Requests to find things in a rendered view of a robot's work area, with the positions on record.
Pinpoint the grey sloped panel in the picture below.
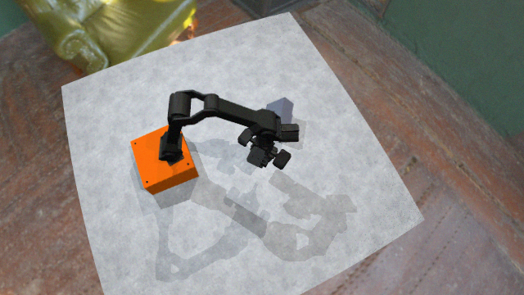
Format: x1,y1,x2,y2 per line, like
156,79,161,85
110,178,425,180
266,98,294,124

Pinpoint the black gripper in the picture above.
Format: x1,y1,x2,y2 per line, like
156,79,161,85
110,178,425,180
237,128,291,170

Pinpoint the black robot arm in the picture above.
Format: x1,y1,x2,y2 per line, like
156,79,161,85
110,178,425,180
159,89,300,169

